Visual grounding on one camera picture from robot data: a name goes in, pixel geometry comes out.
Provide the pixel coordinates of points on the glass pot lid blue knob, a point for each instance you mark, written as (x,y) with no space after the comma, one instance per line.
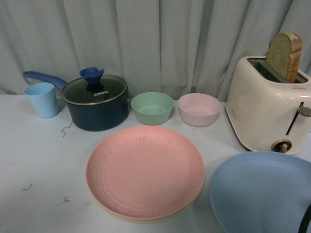
(94,87)

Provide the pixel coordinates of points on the bread slice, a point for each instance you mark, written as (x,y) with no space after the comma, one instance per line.
(284,54)

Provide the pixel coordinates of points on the cream toaster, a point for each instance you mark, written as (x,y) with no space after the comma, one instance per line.
(268,114)

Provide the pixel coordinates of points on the grey curtain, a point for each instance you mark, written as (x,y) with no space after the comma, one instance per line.
(171,46)

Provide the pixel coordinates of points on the light blue cup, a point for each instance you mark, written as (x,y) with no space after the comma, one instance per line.
(42,97)

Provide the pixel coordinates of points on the green bowl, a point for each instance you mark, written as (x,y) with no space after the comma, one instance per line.
(152,108)

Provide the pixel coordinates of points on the blue plate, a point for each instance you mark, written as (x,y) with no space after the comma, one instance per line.
(261,192)

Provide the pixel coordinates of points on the pink plate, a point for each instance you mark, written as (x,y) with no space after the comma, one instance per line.
(144,161)

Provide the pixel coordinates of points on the pink bowl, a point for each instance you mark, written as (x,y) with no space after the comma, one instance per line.
(198,109)

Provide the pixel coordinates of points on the dark blue saucepan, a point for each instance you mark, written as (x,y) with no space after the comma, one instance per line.
(91,118)

